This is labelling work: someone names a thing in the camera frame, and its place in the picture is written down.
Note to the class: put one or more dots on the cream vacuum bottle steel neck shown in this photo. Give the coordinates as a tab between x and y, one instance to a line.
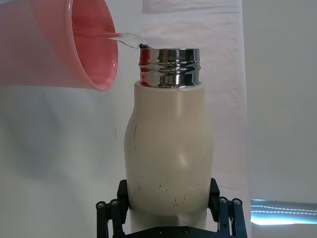
168	148

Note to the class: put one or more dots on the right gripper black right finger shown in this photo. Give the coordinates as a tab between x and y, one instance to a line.
230	218

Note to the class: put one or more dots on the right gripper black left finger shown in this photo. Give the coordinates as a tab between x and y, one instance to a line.
109	218

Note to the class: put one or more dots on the pink cup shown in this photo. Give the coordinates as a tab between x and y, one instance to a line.
49	49

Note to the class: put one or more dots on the white curtain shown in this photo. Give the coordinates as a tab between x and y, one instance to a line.
284	99

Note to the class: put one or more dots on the clear water stream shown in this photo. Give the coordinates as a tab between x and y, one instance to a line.
128	39

